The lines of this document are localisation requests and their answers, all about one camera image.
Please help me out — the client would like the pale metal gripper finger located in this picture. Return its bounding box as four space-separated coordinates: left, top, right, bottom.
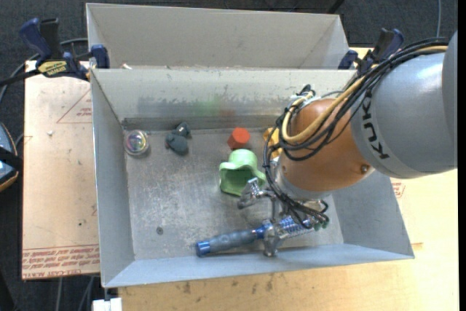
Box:
237 177 265 210

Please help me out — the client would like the light green cup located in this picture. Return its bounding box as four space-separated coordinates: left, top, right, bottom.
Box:
218 148 268 197

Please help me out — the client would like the red block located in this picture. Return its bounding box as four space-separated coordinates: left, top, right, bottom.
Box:
226 127 252 151

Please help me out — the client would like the yellow toy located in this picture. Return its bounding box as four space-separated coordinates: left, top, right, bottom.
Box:
262 127 281 157

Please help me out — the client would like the grey metal bin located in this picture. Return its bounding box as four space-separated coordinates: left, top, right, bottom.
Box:
85 2 416 289

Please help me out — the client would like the dark grey toy animal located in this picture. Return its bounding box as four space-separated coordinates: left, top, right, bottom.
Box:
165 122 192 157

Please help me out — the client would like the clear glass ball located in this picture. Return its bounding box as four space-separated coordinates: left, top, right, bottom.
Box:
123 129 151 157

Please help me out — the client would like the brown cardboard board red print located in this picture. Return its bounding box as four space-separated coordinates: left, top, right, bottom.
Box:
21 60 424 281

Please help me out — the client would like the blue-handled metal tool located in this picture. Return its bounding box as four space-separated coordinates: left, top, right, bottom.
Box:
195 222 280 259

